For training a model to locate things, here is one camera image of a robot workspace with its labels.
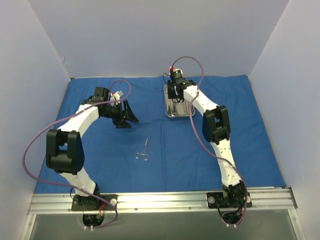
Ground purple cable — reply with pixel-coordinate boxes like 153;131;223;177
171;56;248;226
22;79;133;230

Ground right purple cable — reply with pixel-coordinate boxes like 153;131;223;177
171;56;248;226

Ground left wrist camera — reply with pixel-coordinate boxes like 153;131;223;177
109;91;124;101

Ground aluminium front rail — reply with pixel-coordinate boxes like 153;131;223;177
28;188;297;215

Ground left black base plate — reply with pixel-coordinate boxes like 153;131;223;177
71;194;118;212

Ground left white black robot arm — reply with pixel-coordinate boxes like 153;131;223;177
46;87;139;210

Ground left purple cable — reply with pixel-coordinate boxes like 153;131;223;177
22;79;133;230

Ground blue surgical drape cloth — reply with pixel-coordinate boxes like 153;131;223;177
33;74;287;195

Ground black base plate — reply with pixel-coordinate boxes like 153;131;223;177
71;194;118;212
206;190;245;209

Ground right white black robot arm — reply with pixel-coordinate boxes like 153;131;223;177
167;67;248;207

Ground steel forceps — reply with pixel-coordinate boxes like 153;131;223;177
135;137;149;161

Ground stainless steel instrument tray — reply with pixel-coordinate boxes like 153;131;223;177
163;84;190;119

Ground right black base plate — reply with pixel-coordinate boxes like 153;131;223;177
206;190;245;209

